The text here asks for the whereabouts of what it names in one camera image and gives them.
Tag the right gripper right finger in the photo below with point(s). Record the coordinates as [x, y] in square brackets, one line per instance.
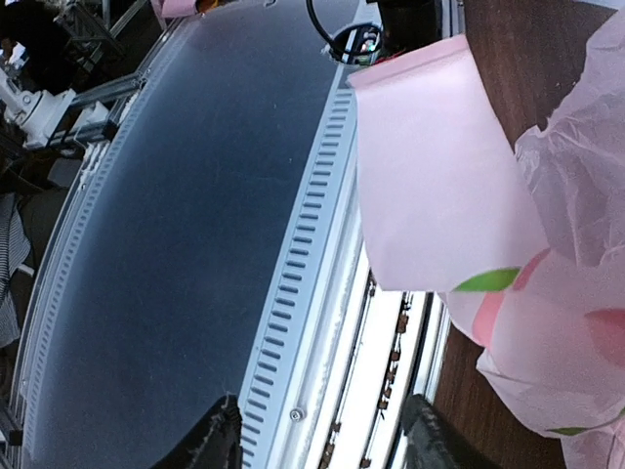
[433, 443]

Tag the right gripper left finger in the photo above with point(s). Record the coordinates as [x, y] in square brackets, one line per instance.
[205, 435]

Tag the pink plastic trash bag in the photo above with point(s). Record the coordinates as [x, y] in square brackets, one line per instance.
[523, 242]

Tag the torn pink bag piece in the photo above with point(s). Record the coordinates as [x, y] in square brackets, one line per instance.
[172, 9]

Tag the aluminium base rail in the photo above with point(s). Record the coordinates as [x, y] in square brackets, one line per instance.
[211, 254]

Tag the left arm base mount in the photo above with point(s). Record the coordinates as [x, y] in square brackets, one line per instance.
[404, 26]

